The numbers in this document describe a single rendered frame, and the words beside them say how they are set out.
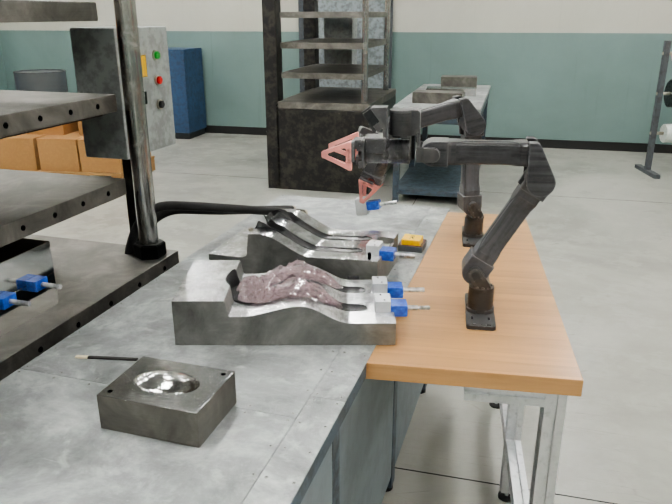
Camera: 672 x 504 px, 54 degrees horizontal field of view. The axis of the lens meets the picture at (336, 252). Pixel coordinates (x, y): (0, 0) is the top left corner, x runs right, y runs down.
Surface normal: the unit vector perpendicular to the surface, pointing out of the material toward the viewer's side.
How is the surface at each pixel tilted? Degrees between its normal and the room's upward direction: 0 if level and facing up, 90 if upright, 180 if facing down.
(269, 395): 0
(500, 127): 90
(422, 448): 0
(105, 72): 90
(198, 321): 90
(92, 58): 90
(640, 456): 0
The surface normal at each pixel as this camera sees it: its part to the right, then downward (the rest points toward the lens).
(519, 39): -0.25, 0.32
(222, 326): 0.00, 0.34
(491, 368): 0.00, -0.94
